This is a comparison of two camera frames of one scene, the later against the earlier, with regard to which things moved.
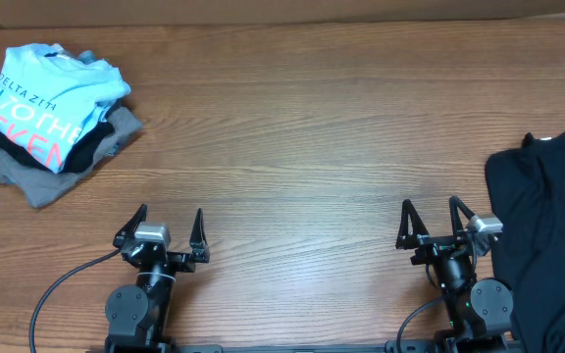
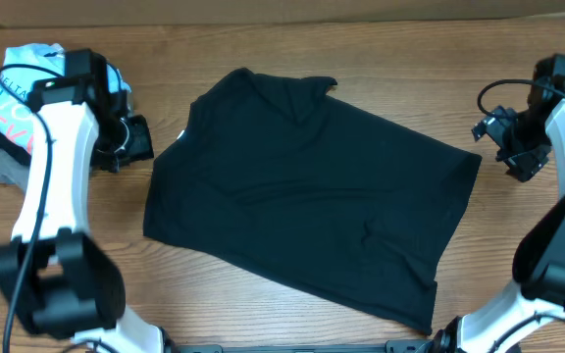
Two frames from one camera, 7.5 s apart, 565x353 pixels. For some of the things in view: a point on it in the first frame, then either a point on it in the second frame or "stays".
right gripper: [434, 245] → [525, 164]
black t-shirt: [542, 205] → [282, 170]
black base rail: [398, 346] stays
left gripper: [186, 262] → [142, 147]
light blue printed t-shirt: [44, 98] stays
